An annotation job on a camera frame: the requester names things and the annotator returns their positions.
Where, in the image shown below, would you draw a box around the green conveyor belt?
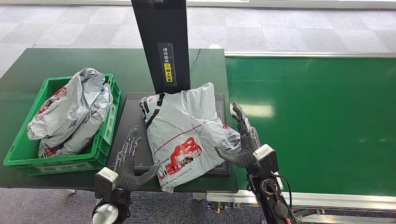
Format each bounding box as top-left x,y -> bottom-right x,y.
225,57 -> 396,197

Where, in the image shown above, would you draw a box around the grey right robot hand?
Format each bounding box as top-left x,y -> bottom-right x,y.
214,102 -> 262,169

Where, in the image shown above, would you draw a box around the thin black cable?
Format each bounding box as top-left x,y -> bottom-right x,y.
189,48 -> 201,73

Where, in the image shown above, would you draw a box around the black scanner base plate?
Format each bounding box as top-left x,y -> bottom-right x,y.
106,92 -> 230,177

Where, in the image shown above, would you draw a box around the black scanner column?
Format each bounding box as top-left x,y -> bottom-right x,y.
131,0 -> 191,95

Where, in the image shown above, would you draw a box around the grey courier bag black letters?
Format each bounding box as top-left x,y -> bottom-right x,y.
140,82 -> 241,194

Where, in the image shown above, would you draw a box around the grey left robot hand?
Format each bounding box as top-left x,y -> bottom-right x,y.
113,125 -> 160,192

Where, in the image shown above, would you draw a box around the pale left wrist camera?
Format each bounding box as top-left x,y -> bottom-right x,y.
94,167 -> 119,200

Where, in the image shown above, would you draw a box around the large crumpled grey courier bag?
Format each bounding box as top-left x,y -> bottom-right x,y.
27,68 -> 113,141

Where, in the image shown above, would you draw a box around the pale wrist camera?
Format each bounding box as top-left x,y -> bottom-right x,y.
94,167 -> 119,200
253,144 -> 279,175

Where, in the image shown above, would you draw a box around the yellow warning label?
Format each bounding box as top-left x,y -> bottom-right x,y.
163,63 -> 173,83

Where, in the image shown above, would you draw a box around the green plastic crate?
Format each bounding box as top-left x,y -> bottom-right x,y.
3,73 -> 121,176

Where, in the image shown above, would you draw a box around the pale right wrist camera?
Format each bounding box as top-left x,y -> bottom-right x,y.
253,144 -> 279,175

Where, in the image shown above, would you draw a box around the aluminium conveyor side rail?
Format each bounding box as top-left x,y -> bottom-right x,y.
224,51 -> 396,58

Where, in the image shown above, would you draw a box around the small crumpled grey courier bag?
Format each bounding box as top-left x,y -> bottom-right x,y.
37,116 -> 104,158

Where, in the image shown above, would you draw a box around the aluminium conveyor frame with motor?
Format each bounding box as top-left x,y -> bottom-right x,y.
193,190 -> 396,224

